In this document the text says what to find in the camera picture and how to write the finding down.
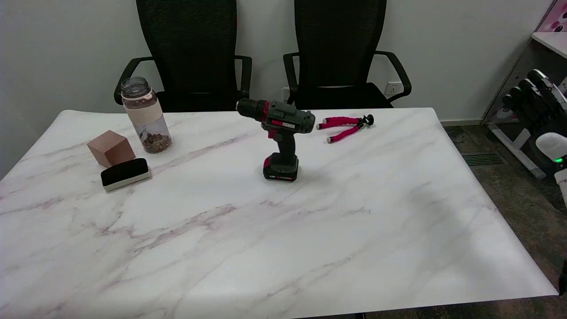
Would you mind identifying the dark floor vent grille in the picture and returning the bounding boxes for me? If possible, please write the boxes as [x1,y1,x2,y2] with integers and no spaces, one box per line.
[461,153,505,167]

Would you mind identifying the white desk with cartoon panel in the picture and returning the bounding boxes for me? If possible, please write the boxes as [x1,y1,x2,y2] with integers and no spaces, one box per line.
[481,31,567,180]

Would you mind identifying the pink flexible mini tripod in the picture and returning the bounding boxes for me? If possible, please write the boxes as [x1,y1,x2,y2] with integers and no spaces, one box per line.
[316,114,375,144]

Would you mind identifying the brown wooden cube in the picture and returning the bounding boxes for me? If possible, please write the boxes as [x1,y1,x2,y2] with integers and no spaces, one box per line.
[87,130,136,168]

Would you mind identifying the green red power screwdriver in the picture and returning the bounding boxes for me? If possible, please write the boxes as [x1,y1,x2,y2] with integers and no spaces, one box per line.
[236,98,316,182]

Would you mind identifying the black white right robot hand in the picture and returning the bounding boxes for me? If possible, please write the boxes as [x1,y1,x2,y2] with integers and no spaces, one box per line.
[502,69,567,161]

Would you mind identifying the clear bottle with nuts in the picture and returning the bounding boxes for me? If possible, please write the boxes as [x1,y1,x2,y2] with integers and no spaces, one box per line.
[120,77,172,154]

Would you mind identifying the black white board eraser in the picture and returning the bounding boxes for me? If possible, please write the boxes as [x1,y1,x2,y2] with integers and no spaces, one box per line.
[101,158,151,192]

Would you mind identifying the black mesh office chair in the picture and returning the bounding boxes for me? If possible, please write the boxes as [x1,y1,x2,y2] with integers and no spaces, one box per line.
[283,0,412,110]
[113,0,253,113]

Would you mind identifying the pink picture board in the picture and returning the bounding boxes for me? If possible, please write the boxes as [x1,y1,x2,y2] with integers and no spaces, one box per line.
[537,0,567,33]

